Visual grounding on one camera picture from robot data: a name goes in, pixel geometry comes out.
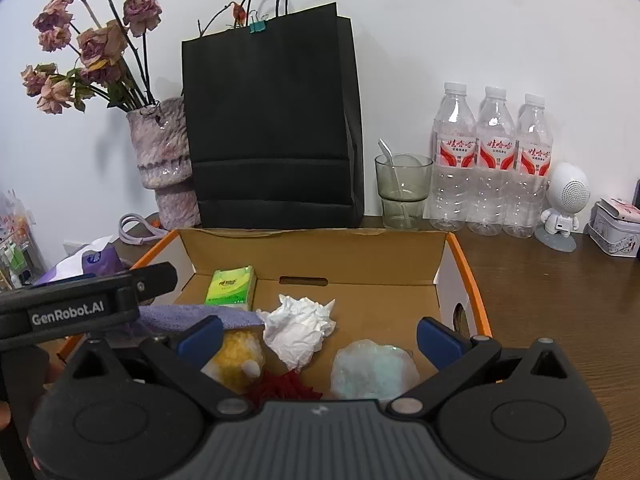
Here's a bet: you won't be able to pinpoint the purple knitted cloth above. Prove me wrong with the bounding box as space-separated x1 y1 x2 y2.
127 304 264 336

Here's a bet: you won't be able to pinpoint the purple tissue pack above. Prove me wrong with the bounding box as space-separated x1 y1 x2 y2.
35 236 126 285

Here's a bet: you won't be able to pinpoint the right water bottle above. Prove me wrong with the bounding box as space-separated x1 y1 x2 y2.
503 93 553 238

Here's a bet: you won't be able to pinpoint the green tissue pack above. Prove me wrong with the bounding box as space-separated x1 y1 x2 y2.
204 266 256 311

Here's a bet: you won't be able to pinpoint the white paper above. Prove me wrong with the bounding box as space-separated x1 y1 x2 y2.
255 295 336 372

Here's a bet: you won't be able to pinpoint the green tinted glass cup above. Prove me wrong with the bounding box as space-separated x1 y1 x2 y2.
374 154 433 231

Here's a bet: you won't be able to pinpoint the dried pink flowers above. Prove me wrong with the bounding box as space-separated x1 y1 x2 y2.
21 0 163 115

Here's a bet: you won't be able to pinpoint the lilac cable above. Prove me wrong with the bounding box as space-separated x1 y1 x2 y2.
117 212 170 247

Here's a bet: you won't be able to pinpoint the purple textured vase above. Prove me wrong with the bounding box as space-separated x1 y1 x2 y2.
126 96 201 231

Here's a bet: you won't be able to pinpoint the water bottle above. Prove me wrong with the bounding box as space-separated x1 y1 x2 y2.
466 86 516 236
503 93 553 238
428 82 476 232

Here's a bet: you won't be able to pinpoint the white spoon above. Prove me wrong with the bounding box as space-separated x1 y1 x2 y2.
378 138 412 229

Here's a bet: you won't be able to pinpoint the red orange cardboard box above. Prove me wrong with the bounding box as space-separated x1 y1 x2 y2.
134 229 491 394

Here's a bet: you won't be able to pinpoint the black paper bag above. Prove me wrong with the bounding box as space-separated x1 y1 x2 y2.
182 3 364 230

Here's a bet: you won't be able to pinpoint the left water bottle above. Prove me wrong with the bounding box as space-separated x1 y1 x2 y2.
428 82 476 232

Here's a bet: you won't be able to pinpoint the colourful packets at left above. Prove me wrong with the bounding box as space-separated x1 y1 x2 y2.
0 190 44 292

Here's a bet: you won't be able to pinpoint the yellow white plush toy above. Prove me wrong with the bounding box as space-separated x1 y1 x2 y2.
201 328 266 393

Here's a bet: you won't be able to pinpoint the middle water bottle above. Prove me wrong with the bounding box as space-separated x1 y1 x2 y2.
466 86 516 236

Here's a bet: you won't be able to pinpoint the small tin box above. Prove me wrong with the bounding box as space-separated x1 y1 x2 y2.
586 198 640 259

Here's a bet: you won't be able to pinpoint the white astronaut figure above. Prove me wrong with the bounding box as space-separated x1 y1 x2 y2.
535 162 590 254

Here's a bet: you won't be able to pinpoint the teal binder clip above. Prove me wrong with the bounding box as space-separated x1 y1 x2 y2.
250 21 267 34

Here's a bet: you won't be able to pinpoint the pale green scrubber ball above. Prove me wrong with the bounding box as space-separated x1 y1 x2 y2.
330 339 420 404

